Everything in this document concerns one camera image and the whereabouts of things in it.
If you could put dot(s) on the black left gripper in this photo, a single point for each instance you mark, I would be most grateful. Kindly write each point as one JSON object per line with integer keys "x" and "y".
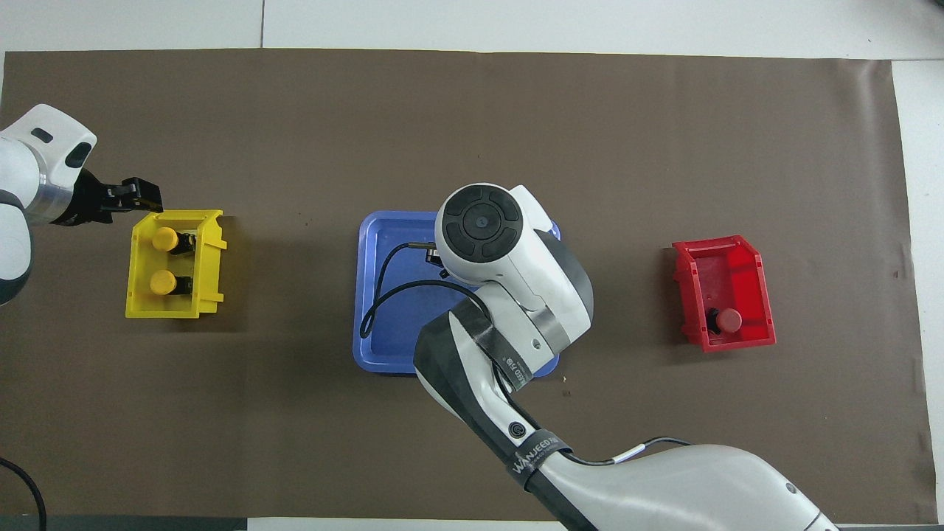
{"x": 92, "y": 203}

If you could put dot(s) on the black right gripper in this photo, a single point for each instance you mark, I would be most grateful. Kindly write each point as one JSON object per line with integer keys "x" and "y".
{"x": 434, "y": 257}

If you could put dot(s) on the yellow push button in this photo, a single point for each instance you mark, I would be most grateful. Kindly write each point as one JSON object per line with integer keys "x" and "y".
{"x": 162, "y": 282}
{"x": 164, "y": 239}

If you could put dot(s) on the red push button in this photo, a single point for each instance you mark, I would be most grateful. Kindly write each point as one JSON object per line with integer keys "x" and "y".
{"x": 729, "y": 319}

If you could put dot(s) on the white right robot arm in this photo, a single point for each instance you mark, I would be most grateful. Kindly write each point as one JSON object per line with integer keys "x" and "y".
{"x": 531, "y": 280}

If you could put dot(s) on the blue plastic tray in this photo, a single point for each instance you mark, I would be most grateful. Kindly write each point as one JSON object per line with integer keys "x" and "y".
{"x": 398, "y": 251}

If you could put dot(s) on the yellow plastic bin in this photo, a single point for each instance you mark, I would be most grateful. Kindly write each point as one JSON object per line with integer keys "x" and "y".
{"x": 210, "y": 258}

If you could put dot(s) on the brown table mat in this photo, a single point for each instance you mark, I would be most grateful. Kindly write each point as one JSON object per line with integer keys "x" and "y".
{"x": 295, "y": 442}

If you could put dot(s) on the red plastic bin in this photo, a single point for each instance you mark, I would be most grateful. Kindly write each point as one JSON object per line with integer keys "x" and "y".
{"x": 752, "y": 280}

